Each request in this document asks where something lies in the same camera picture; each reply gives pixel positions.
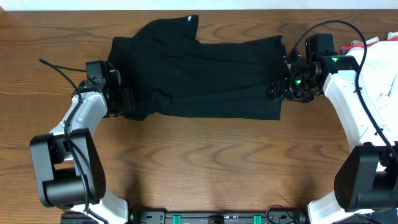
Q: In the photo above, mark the black t-shirt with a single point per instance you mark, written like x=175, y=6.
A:
x=170, y=72

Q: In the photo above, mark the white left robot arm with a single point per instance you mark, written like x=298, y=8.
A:
x=68, y=171

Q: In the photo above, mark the red and white garment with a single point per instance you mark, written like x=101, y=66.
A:
x=357, y=45

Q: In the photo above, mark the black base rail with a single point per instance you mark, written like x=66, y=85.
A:
x=275, y=214

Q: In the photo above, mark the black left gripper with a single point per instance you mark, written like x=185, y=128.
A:
x=127, y=101

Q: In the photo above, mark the white clothes pile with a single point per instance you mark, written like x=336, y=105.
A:
x=379, y=78

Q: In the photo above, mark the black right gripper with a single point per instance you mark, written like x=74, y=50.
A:
x=280, y=85

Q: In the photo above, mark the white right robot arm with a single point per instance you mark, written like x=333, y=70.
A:
x=367, y=180

